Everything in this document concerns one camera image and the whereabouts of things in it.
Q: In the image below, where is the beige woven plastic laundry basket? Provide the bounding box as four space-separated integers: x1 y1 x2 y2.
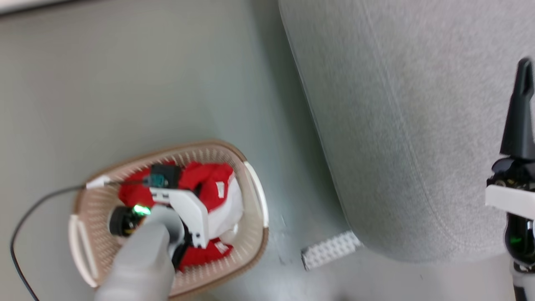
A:
68 139 269 300

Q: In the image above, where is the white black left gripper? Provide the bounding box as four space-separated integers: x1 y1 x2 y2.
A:
109 188 209 269

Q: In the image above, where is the red and white garment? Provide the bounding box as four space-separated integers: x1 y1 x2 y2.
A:
118 161 244 271

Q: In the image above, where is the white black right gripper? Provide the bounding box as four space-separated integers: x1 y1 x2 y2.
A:
485 58 535 269

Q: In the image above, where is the thin black cable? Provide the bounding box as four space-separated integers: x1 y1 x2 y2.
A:
10 176 151 301

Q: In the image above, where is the white grey wall baseboard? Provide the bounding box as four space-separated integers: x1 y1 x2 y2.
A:
0 0 84 15

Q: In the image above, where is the white studded toy brick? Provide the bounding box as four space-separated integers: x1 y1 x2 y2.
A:
301 231 362 271

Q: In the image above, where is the grey fabric sofa seat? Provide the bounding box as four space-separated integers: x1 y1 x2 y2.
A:
278 0 535 263

